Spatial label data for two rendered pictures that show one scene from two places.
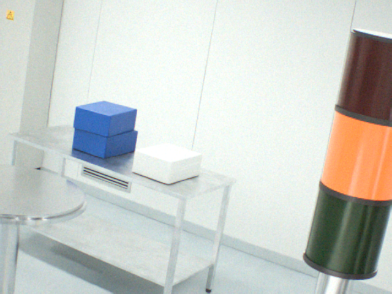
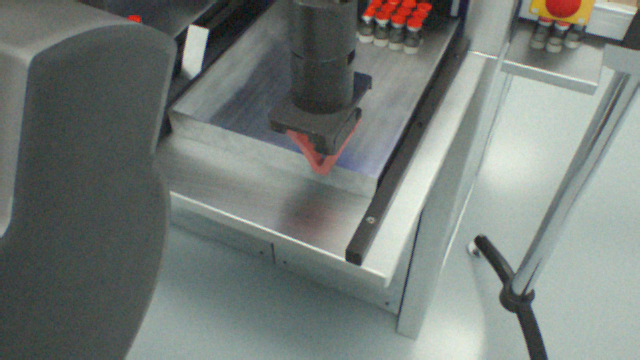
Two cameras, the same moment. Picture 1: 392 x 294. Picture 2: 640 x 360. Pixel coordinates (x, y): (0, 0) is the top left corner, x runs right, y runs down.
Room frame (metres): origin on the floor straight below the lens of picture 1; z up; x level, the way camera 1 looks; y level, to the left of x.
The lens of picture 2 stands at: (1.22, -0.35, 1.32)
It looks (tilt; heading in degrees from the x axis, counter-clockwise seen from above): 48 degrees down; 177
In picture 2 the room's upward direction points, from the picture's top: straight up
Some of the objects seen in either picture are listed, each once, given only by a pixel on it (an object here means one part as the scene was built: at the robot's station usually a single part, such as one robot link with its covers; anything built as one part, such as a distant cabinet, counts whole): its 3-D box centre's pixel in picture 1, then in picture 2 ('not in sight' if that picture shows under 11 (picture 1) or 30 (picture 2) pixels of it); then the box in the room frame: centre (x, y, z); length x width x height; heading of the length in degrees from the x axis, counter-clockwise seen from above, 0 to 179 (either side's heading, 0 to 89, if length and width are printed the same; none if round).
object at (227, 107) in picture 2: not in sight; (328, 70); (0.64, -0.31, 0.90); 0.34 x 0.26 x 0.04; 152
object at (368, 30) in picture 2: not in sight; (359, 23); (0.54, -0.26, 0.90); 0.18 x 0.02 x 0.05; 62
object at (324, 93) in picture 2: not in sight; (322, 79); (0.82, -0.33, 1.02); 0.10 x 0.07 x 0.07; 152
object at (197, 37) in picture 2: not in sight; (171, 74); (0.65, -0.51, 0.91); 0.14 x 0.03 x 0.06; 151
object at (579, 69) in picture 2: not in sight; (555, 51); (0.57, 0.03, 0.87); 0.14 x 0.13 x 0.02; 151
